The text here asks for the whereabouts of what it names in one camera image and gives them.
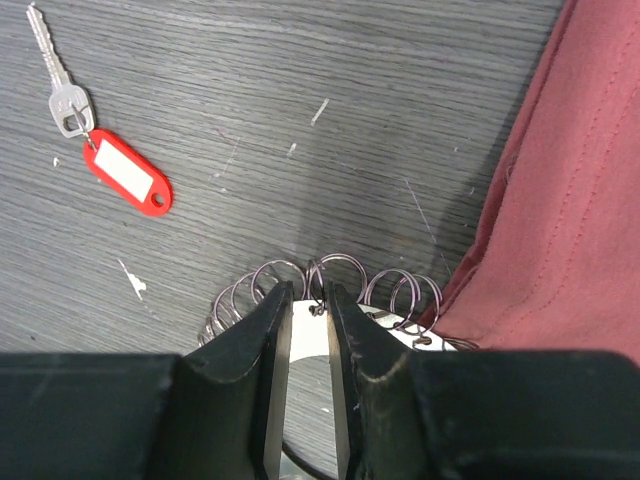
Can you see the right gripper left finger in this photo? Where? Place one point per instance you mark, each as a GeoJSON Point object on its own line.
{"type": "Point", "coordinates": [175, 400]}

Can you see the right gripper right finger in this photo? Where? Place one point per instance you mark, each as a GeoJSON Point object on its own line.
{"type": "Point", "coordinates": [528, 414]}

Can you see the dark red shirt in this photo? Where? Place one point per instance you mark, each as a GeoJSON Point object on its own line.
{"type": "Point", "coordinates": [555, 260]}

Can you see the key with red tag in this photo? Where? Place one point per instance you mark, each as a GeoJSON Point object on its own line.
{"type": "Point", "coordinates": [113, 161]}

